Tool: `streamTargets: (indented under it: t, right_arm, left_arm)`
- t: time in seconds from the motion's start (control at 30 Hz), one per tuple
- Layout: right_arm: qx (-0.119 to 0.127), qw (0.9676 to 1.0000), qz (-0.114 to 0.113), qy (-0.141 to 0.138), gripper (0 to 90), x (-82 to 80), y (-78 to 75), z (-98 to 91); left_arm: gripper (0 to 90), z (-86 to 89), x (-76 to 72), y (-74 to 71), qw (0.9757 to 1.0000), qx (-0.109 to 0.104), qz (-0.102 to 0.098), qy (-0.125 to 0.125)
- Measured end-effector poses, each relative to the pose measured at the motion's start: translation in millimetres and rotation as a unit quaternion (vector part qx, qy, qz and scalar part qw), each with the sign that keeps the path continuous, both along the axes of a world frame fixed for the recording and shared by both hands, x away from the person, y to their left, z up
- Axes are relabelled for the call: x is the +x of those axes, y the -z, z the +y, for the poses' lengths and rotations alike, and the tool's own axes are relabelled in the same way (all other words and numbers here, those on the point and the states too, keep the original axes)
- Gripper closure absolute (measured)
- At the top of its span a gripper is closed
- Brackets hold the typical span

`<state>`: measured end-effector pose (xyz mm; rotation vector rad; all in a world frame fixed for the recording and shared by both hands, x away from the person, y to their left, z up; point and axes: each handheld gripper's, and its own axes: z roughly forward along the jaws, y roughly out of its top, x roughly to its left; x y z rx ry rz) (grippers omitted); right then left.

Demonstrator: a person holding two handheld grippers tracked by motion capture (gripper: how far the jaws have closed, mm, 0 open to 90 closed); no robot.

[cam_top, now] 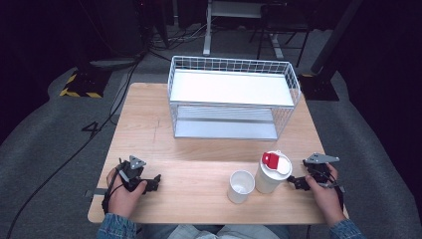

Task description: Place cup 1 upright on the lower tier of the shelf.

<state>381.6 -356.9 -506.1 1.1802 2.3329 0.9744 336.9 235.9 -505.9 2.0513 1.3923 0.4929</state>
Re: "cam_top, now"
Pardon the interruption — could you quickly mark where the white frame desk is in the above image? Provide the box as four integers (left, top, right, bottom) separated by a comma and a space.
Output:
202, 0, 285, 61

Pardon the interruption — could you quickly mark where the grey tape strip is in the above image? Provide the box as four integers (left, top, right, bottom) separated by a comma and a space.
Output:
84, 187, 109, 199

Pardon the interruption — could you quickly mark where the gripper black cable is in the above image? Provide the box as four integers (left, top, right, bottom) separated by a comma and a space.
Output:
101, 158, 125, 215
317, 171, 346, 213

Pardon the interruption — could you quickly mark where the small white cup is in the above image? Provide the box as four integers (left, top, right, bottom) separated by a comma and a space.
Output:
227, 169, 256, 205

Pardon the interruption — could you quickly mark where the black metal stand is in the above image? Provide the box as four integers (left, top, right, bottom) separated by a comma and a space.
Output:
298, 0, 364, 102

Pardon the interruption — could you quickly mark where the black chair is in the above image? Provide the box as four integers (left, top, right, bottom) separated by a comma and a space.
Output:
248, 2, 314, 69

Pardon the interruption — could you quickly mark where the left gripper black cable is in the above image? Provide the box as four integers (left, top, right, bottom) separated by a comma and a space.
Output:
101, 158, 125, 215

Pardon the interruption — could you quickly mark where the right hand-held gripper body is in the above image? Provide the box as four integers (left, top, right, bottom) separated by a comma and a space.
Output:
303, 152, 340, 184

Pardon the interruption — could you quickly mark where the person's right hand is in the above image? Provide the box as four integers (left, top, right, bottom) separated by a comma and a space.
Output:
305, 163, 347, 228

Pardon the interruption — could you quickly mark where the white wire shelf rack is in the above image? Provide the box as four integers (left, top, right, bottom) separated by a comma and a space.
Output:
167, 55, 303, 141

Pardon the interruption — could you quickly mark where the person's left hand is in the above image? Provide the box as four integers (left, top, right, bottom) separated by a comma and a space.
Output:
105, 167, 148, 219

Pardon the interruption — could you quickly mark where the tall cream tumbler red lid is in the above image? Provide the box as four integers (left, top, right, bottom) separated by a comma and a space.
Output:
254, 149, 294, 195

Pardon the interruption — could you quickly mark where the long black floor cable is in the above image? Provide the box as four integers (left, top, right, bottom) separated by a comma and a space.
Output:
4, 54, 144, 239

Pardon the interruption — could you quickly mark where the person's lap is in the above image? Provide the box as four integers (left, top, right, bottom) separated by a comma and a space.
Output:
140, 223, 291, 239

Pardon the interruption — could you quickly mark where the stand base with striped tape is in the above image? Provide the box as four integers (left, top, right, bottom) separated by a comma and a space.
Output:
59, 67, 112, 100

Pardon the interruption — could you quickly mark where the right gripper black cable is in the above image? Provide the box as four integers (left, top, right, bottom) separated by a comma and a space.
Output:
317, 171, 346, 213

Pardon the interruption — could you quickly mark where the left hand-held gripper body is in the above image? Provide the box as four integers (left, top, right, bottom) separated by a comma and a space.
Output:
115, 154, 147, 193

